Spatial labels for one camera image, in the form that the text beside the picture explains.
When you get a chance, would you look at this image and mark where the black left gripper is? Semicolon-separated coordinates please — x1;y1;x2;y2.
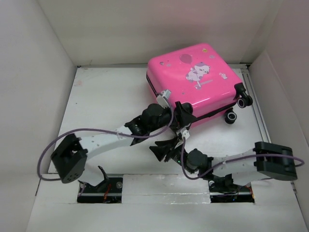
148;101;196;133

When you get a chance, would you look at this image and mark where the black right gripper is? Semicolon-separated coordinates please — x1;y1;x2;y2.
149;136;195;174

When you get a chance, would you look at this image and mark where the pink suitcase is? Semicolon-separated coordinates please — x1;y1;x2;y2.
146;43;253;126

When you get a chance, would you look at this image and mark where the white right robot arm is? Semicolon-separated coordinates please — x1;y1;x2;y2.
150;138;297;194

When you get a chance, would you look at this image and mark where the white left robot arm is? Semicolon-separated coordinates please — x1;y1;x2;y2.
51;101;196;192

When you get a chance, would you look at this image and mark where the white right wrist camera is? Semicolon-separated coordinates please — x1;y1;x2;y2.
180;128;190;140

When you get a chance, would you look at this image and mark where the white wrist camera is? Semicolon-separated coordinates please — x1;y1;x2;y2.
156;89;171;108
180;128;190;140

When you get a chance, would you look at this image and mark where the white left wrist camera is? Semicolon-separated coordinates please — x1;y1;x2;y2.
156;89;171;108

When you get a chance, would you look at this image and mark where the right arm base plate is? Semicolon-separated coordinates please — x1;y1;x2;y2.
208;175;255;203

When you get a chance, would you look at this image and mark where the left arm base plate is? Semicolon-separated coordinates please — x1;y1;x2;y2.
77;175;123;204

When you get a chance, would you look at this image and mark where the aluminium rail right edge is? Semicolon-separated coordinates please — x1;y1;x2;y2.
241;64;271;143

